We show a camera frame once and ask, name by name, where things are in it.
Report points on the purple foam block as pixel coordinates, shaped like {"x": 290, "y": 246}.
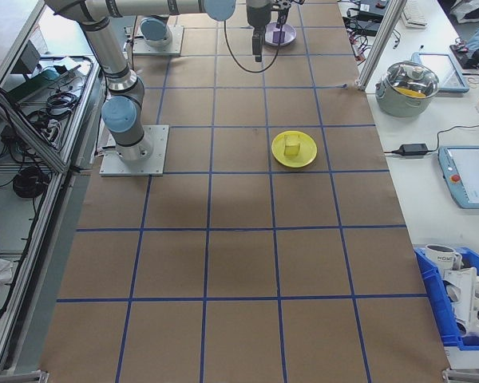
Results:
{"x": 278, "y": 38}

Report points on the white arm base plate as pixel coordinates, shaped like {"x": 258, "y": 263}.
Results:
{"x": 175, "y": 44}
{"x": 155, "y": 159}

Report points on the blue plastic bin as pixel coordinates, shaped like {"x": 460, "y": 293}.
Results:
{"x": 431, "y": 287}

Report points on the grey electronics box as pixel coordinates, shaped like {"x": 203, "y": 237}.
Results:
{"x": 28, "y": 56}

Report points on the white plastic pipe fitting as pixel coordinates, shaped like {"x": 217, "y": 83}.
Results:
{"x": 465, "y": 295}

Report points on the yellow foam block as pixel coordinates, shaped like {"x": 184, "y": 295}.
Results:
{"x": 292, "y": 145}

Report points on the purple plate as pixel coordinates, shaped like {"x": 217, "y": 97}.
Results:
{"x": 289, "y": 34}

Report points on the V-shaped aluminium frame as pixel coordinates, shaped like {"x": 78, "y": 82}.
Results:
{"x": 28, "y": 129}

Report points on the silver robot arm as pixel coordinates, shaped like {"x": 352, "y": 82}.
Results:
{"x": 153, "y": 30}
{"x": 108, "y": 52}

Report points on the steel pot with lid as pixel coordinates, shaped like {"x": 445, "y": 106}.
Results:
{"x": 403, "y": 101}

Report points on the green flat board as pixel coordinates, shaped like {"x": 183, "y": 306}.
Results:
{"x": 40, "y": 80}

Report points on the black power brick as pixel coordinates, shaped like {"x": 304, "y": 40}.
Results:
{"x": 367, "y": 28}

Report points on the black power adapter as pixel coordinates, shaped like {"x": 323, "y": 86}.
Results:
{"x": 414, "y": 149}

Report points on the blue tray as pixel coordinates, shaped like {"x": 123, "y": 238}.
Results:
{"x": 443, "y": 72}

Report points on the blue teach pendant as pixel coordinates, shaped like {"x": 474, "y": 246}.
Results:
{"x": 471, "y": 175}

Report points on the white plastic bag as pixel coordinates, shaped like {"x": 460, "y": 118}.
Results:
{"x": 469, "y": 10}

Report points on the white keyboard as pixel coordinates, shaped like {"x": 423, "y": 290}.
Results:
{"x": 414, "y": 12}

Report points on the aluminium profile post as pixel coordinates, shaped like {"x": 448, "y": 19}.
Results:
{"x": 377, "y": 48}

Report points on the white mug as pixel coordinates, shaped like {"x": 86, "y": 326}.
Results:
{"x": 439, "y": 257}

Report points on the black box with white label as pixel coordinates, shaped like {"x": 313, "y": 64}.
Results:
{"x": 369, "y": 14}

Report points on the yellow plate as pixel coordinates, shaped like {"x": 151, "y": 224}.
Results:
{"x": 303, "y": 157}

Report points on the white power strip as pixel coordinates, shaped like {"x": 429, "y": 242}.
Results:
{"x": 52, "y": 129}

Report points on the small black adapter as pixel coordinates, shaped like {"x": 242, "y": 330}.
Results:
{"x": 9, "y": 133}

